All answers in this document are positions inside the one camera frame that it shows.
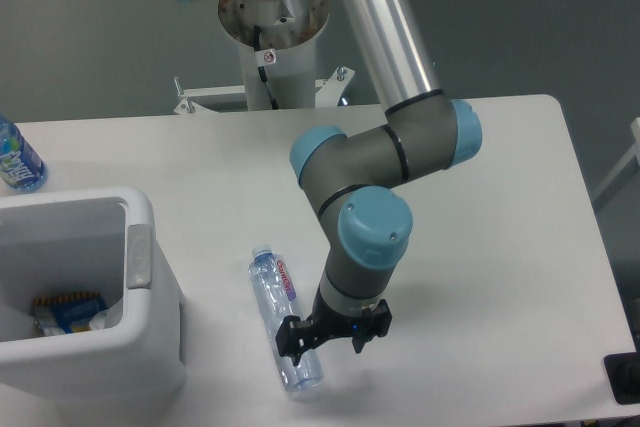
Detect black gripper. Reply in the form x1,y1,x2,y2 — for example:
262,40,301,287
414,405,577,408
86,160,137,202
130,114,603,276
275,289,393,367

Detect clear plastic bottle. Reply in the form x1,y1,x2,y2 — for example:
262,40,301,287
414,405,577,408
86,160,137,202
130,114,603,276
248,244,324,402

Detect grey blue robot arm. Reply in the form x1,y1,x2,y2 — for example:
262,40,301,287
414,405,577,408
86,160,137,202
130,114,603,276
218,0,482,362

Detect white plastic trash can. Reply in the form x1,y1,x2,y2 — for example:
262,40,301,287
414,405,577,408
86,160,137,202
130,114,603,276
1,187,186,403

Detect blue yellow snack packet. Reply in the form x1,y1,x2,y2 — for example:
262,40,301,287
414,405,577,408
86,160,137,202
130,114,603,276
32,291,107,337

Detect black device at table edge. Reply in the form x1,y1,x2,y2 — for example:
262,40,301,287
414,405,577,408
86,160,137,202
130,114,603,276
604,352,639,405

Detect blue labelled water bottle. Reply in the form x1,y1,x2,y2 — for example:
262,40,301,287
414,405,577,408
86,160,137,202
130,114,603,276
1,116,48,193

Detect white clamp bracket left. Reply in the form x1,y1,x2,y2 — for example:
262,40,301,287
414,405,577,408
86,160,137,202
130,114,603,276
173,77,247,115

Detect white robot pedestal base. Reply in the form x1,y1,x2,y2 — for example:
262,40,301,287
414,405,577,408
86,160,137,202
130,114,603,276
218,0,355,111

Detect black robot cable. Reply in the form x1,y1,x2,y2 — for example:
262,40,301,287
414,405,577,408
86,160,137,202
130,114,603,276
252,24,280,111

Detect white table leg frame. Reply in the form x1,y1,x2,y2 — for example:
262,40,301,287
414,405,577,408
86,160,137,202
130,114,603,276
591,117,639,212

